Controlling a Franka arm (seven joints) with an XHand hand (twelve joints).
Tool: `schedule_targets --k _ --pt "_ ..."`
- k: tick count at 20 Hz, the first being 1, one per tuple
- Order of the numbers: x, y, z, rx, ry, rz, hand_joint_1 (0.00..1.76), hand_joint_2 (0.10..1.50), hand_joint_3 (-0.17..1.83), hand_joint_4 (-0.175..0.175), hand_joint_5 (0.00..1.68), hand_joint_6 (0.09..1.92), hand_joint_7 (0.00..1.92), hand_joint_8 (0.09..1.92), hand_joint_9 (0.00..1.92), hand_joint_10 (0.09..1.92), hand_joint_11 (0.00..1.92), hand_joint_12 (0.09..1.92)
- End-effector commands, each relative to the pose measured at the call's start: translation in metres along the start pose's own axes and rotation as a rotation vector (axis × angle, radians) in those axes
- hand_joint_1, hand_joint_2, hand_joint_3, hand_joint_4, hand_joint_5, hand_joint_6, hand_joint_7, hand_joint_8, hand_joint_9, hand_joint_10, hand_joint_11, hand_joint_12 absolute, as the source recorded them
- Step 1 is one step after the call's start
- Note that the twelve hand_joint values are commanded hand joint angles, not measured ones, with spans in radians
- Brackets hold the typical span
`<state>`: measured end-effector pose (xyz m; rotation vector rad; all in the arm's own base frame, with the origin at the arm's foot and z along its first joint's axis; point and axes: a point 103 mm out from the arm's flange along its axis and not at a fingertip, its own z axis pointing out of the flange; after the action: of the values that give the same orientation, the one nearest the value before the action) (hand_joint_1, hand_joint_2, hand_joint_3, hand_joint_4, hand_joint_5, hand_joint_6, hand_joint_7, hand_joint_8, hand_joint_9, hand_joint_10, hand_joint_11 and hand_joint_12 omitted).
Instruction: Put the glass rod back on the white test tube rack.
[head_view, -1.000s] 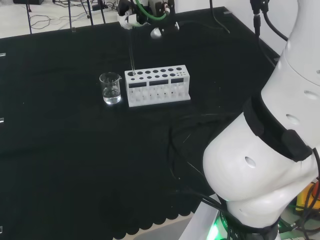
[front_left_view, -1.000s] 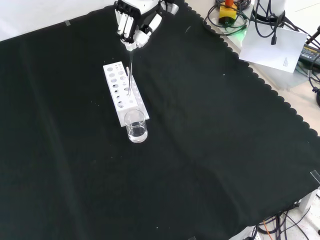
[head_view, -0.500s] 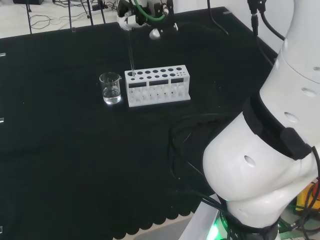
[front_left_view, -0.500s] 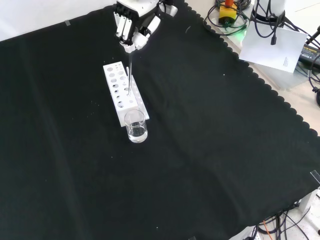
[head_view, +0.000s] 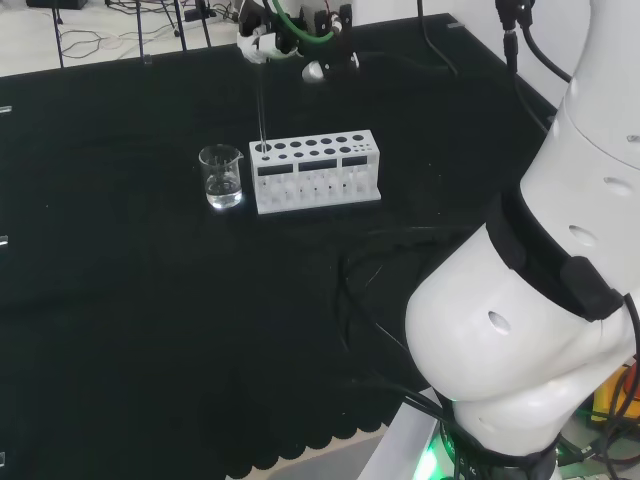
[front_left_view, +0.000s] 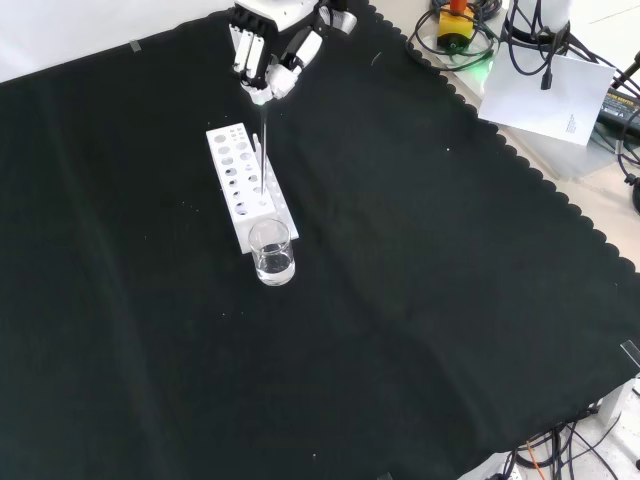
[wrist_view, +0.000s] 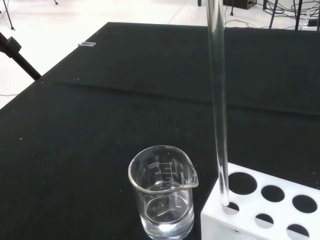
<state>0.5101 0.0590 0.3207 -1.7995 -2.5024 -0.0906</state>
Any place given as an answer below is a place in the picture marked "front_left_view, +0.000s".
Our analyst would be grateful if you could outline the clear glass rod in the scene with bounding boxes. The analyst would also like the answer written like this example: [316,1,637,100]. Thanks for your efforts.
[258,99,268,196]

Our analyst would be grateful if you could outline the black cable bundle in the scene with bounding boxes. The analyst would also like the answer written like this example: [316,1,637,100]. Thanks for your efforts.
[612,64,640,216]

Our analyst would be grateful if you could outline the white cylindrical post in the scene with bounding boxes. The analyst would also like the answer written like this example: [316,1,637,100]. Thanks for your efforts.
[504,0,572,44]

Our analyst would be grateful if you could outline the white test tube rack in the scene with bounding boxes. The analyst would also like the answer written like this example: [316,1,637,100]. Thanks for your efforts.
[205,122,301,255]

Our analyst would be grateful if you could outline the pale grey board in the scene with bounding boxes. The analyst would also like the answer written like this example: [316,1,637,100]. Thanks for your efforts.
[492,122,632,184]

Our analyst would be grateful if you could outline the black bench cloth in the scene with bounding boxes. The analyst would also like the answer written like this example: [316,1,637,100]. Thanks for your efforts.
[0,0,640,480]

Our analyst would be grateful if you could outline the black looped cable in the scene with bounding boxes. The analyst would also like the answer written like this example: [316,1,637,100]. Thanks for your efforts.
[405,0,502,67]

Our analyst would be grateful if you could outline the dark floor cable bundle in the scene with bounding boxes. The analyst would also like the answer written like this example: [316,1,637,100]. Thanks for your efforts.
[509,409,640,480]

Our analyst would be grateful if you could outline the white paper sheet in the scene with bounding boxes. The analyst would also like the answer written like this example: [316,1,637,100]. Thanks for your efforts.
[478,47,617,147]

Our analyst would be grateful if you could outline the orange cable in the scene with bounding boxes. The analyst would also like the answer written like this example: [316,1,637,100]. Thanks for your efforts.
[524,439,554,471]

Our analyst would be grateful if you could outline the black cable with plug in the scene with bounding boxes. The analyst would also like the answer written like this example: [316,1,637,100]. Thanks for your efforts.
[499,0,572,92]

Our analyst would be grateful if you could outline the black power adapter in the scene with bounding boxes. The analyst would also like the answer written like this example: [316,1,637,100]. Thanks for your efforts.
[597,88,640,132]

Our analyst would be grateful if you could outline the yellow stop button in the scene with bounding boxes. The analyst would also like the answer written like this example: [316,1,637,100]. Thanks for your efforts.
[437,0,476,51]

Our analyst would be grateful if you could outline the clear glass beaker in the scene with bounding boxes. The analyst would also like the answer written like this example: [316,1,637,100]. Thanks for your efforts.
[248,218,297,287]

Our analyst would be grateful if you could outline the white box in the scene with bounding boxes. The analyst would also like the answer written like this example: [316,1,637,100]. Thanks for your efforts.
[597,377,640,427]

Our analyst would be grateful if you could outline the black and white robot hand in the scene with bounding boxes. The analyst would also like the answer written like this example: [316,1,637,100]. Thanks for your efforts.
[227,0,326,106]

